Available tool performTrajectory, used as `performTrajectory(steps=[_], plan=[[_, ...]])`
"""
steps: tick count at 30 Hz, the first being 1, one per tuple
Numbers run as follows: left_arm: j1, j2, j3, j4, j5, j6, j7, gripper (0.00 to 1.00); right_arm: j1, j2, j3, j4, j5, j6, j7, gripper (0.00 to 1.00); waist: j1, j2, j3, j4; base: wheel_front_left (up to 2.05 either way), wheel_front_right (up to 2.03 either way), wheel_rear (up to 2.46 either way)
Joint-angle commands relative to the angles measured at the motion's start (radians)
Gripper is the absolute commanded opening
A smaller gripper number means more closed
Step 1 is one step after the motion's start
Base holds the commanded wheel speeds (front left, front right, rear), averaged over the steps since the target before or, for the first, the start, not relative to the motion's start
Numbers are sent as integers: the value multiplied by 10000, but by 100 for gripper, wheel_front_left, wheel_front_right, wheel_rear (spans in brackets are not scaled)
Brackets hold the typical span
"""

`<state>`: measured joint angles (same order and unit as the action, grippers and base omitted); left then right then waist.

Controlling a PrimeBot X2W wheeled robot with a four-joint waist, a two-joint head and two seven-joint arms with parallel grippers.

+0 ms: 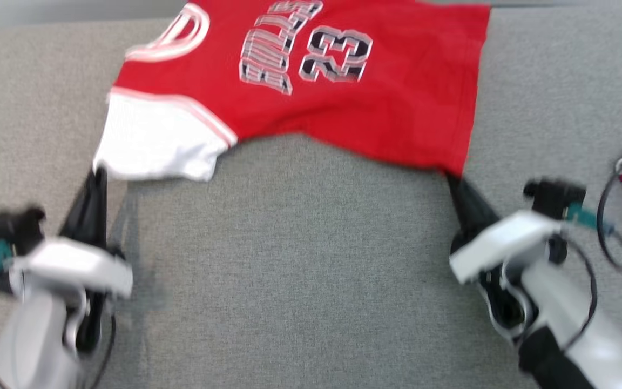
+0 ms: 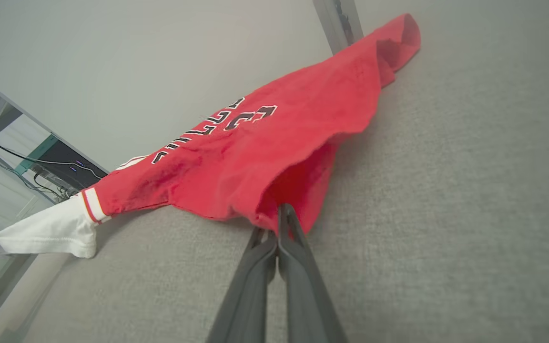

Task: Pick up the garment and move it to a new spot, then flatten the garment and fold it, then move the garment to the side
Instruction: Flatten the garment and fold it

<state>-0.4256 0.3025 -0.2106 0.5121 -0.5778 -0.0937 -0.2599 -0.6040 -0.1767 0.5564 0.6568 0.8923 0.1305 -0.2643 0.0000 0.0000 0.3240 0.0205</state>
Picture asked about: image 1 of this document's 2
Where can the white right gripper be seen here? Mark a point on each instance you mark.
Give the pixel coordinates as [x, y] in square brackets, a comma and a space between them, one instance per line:
[505, 243]

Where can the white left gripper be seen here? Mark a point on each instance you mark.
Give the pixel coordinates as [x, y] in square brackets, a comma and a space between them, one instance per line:
[73, 267]

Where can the red jersey with white sleeves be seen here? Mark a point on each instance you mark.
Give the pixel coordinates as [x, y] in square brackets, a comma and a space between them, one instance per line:
[397, 97]

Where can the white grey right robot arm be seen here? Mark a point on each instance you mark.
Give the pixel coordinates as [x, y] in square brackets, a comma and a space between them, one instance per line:
[602, 346]

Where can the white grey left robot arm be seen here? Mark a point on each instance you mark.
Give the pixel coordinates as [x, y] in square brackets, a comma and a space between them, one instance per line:
[35, 340]

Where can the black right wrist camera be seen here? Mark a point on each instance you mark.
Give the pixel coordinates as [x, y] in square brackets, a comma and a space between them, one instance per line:
[554, 194]

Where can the teal right camera connector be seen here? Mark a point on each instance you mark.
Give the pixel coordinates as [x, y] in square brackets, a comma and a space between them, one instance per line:
[581, 215]

